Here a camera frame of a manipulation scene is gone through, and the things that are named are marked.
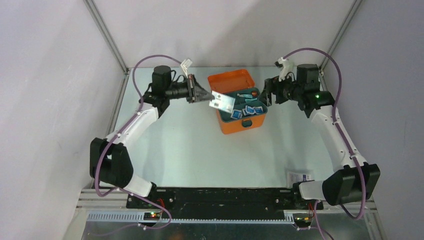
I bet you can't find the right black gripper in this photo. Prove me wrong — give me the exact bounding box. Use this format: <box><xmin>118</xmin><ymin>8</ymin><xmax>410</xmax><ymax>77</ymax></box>
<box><xmin>256</xmin><ymin>71</ymin><xmax>303</xmax><ymax>107</ymax></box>

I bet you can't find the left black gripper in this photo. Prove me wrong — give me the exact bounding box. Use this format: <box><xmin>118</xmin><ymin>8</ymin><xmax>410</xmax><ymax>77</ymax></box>
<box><xmin>165</xmin><ymin>74</ymin><xmax>215</xmax><ymax>104</ymax></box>

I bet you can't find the long white teal packet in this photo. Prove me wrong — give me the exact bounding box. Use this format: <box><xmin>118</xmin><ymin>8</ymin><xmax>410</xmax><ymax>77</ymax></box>
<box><xmin>209</xmin><ymin>91</ymin><xmax>236</xmax><ymax>114</ymax></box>

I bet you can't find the teal small packet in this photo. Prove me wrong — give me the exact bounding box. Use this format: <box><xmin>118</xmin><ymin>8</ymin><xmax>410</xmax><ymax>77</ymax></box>
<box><xmin>237</xmin><ymin>93</ymin><xmax>253</xmax><ymax>99</ymax></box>

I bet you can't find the teal wrapper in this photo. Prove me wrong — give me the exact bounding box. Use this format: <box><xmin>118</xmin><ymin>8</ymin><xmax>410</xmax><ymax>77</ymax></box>
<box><xmin>244</xmin><ymin>98</ymin><xmax>258</xmax><ymax>103</ymax></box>

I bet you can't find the small blue white sachet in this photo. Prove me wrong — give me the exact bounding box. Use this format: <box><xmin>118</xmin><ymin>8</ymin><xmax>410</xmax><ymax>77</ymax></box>
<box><xmin>242</xmin><ymin>105</ymin><xmax>255</xmax><ymax>116</ymax></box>

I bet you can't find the teal divided tray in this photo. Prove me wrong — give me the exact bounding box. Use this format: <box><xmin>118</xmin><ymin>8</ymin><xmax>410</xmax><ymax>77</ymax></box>
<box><xmin>216</xmin><ymin>87</ymin><xmax>268</xmax><ymax>123</ymax></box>

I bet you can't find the orange medicine box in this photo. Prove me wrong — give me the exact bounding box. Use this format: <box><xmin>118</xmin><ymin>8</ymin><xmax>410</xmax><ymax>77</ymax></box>
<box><xmin>208</xmin><ymin>69</ymin><xmax>266</xmax><ymax>135</ymax></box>

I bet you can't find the blue white alcohol pad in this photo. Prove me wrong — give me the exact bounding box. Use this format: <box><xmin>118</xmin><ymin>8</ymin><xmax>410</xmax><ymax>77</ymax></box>
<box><xmin>230</xmin><ymin>109</ymin><xmax>243</xmax><ymax>120</ymax></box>

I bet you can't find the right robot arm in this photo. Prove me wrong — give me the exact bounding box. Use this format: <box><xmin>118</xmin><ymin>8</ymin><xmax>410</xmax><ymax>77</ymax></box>
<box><xmin>259</xmin><ymin>64</ymin><xmax>381</xmax><ymax>209</ymax></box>

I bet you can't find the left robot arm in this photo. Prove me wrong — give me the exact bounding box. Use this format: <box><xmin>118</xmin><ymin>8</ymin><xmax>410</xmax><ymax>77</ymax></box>
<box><xmin>89</xmin><ymin>65</ymin><xmax>215</xmax><ymax>208</ymax></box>

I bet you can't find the white leaflet near base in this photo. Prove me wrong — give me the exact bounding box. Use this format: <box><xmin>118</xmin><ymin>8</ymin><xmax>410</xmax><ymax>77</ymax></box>
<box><xmin>286</xmin><ymin>170</ymin><xmax>313</xmax><ymax>188</ymax></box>

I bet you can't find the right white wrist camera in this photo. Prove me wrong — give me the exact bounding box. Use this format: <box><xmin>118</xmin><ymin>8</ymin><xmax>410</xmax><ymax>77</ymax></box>
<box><xmin>274</xmin><ymin>57</ymin><xmax>294</xmax><ymax>82</ymax></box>

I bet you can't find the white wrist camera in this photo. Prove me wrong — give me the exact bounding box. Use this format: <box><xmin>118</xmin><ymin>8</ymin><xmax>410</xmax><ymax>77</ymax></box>
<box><xmin>274</xmin><ymin>57</ymin><xmax>294</xmax><ymax>82</ymax></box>
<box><xmin>180</xmin><ymin>58</ymin><xmax>193</xmax><ymax>77</ymax></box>

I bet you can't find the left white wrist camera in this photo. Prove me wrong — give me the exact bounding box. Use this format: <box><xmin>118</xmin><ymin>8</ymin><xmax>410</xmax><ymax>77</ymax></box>
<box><xmin>180</xmin><ymin>58</ymin><xmax>193</xmax><ymax>77</ymax></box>

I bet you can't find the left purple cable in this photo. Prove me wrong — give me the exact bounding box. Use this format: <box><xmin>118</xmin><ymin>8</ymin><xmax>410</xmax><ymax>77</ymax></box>
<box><xmin>94</xmin><ymin>54</ymin><xmax>183</xmax><ymax>230</ymax></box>

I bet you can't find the purple cable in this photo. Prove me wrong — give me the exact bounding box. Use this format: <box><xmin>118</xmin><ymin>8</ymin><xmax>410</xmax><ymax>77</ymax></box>
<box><xmin>283</xmin><ymin>47</ymin><xmax>367</xmax><ymax>240</ymax></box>
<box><xmin>94</xmin><ymin>54</ymin><xmax>183</xmax><ymax>230</ymax></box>

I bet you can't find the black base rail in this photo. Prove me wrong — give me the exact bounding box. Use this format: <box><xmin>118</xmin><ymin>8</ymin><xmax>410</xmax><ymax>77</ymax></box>
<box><xmin>126</xmin><ymin>187</ymin><xmax>315</xmax><ymax>221</ymax></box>

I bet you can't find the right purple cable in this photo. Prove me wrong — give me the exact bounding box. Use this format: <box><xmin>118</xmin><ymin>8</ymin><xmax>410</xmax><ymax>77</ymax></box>
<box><xmin>283</xmin><ymin>47</ymin><xmax>367</xmax><ymax>240</ymax></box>

